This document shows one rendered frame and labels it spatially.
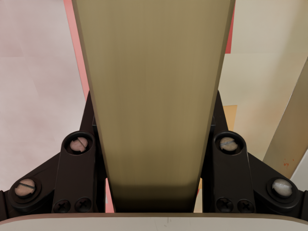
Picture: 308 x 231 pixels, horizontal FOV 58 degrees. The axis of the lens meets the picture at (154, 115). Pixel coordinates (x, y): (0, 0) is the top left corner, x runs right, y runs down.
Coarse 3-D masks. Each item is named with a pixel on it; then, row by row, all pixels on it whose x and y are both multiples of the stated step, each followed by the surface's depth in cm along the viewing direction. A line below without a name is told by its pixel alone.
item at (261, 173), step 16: (224, 112) 11; (224, 128) 11; (208, 144) 10; (208, 160) 10; (256, 160) 10; (208, 176) 11; (256, 176) 9; (272, 176) 9; (256, 192) 9; (272, 192) 9; (288, 192) 9; (272, 208) 9; (288, 208) 9
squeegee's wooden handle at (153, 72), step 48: (96, 0) 4; (144, 0) 4; (192, 0) 4; (96, 48) 5; (144, 48) 5; (192, 48) 5; (96, 96) 6; (144, 96) 6; (192, 96) 6; (144, 144) 7; (192, 144) 7; (144, 192) 8; (192, 192) 9
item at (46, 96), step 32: (0, 64) 17; (32, 64) 17; (64, 64) 17; (0, 96) 18; (32, 96) 18; (64, 96) 18; (0, 128) 20; (32, 128) 20; (64, 128) 21; (0, 160) 23; (32, 160) 23
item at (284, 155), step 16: (304, 80) 17; (304, 96) 17; (288, 112) 19; (304, 112) 17; (288, 128) 19; (304, 128) 17; (272, 144) 22; (288, 144) 19; (304, 144) 17; (272, 160) 22; (288, 160) 20; (304, 160) 18; (288, 176) 20; (304, 176) 19
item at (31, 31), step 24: (0, 0) 14; (24, 0) 14; (48, 0) 14; (0, 24) 15; (24, 24) 15; (48, 24) 15; (72, 24) 15; (0, 48) 16; (24, 48) 16; (48, 48) 16; (72, 48) 16
